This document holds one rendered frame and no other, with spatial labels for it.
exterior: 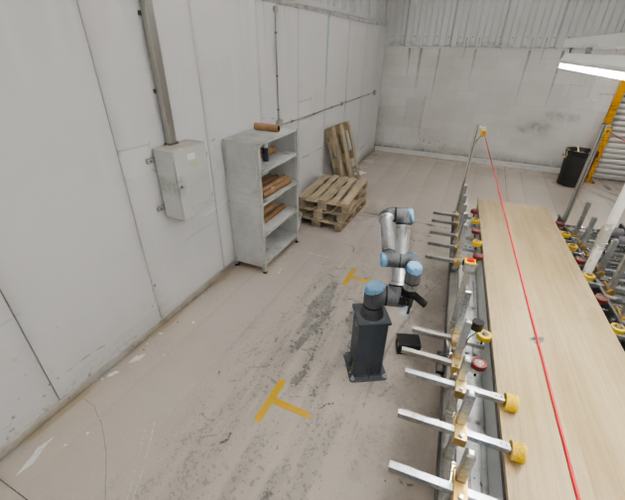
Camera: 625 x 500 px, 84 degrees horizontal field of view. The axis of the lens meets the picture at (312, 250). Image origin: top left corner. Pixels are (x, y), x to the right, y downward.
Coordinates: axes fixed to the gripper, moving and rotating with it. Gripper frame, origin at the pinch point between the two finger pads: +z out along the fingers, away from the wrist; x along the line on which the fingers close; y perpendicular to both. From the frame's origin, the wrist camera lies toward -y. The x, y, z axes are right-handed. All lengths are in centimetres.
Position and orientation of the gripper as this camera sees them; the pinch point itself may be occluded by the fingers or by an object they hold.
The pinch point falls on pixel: (409, 314)
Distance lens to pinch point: 231.7
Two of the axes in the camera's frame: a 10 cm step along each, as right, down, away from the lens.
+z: -0.2, 8.6, 5.1
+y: -9.1, -2.3, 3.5
